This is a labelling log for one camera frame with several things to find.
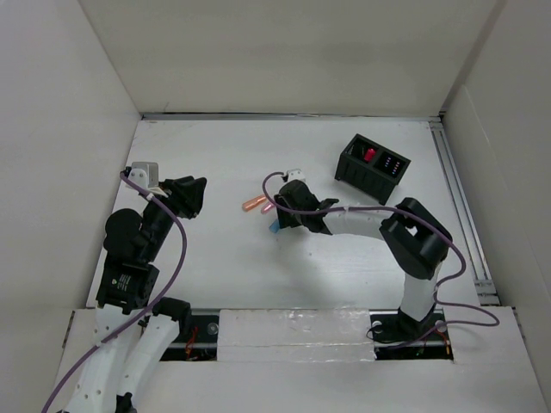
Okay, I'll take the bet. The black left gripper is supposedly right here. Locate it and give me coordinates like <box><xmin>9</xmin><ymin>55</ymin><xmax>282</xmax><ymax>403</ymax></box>
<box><xmin>143</xmin><ymin>175</ymin><xmax>206</xmax><ymax>261</ymax></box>

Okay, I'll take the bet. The pink translucent cap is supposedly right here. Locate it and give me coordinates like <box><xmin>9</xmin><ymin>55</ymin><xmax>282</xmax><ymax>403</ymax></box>
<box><xmin>261</xmin><ymin>202</ymin><xmax>275</xmax><ymax>214</ymax></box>

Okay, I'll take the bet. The blue translucent cap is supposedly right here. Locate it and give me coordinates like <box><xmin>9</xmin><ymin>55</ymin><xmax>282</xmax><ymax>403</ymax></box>
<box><xmin>269</xmin><ymin>220</ymin><xmax>280</xmax><ymax>233</ymax></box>

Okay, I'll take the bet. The orange translucent cap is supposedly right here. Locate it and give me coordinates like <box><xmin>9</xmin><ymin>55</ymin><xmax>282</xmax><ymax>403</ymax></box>
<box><xmin>242</xmin><ymin>195</ymin><xmax>266</xmax><ymax>212</ymax></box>

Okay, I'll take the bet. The pink cap black highlighter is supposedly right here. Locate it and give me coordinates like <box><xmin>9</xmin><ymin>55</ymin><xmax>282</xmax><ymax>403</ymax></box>
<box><xmin>363</xmin><ymin>148</ymin><xmax>376</xmax><ymax>163</ymax></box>

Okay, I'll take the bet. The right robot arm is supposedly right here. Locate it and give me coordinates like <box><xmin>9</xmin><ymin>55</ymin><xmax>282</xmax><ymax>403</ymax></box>
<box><xmin>274</xmin><ymin>180</ymin><xmax>451</xmax><ymax>342</ymax></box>

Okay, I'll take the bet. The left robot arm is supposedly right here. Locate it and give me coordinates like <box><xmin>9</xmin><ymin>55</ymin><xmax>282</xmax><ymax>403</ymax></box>
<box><xmin>63</xmin><ymin>172</ymin><xmax>207</xmax><ymax>412</ymax></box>

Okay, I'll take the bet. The black two-compartment organizer box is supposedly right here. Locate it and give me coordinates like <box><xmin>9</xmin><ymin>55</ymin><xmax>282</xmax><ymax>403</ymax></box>
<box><xmin>334</xmin><ymin>133</ymin><xmax>411</xmax><ymax>205</ymax></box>

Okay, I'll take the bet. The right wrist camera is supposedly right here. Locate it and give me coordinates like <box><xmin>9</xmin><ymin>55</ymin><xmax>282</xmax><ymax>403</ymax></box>
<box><xmin>284</xmin><ymin>169</ymin><xmax>306</xmax><ymax>182</ymax></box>

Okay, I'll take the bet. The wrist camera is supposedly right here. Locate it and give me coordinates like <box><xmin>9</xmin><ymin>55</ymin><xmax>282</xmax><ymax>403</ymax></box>
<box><xmin>122</xmin><ymin>161</ymin><xmax>159</xmax><ymax>190</ymax></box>
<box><xmin>284</xmin><ymin>169</ymin><xmax>306</xmax><ymax>182</ymax></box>

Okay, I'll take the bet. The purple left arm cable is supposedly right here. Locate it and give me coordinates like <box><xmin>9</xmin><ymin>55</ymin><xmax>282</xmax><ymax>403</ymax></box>
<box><xmin>40</xmin><ymin>171</ymin><xmax>189</xmax><ymax>413</ymax></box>

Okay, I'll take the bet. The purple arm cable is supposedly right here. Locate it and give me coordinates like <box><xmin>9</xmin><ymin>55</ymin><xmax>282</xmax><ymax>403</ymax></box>
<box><xmin>40</xmin><ymin>171</ymin><xmax>189</xmax><ymax>413</ymax></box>
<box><xmin>262</xmin><ymin>170</ymin><xmax>503</xmax><ymax>348</ymax></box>

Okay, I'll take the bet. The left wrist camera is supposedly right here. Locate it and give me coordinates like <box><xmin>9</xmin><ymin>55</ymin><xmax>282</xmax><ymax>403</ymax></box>
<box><xmin>122</xmin><ymin>161</ymin><xmax>159</xmax><ymax>190</ymax></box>

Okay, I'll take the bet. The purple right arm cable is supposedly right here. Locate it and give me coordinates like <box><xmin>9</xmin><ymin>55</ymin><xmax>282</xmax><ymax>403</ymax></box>
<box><xmin>262</xmin><ymin>170</ymin><xmax>503</xmax><ymax>348</ymax></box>

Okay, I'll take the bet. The aluminium rail back edge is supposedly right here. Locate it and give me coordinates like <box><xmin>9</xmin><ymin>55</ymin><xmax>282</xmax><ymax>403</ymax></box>
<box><xmin>141</xmin><ymin>112</ymin><xmax>442</xmax><ymax>121</ymax></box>

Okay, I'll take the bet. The aluminium rail right side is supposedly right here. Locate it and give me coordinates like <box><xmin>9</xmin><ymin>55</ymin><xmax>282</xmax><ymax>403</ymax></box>
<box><xmin>429</xmin><ymin>117</ymin><xmax>501</xmax><ymax>306</ymax></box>

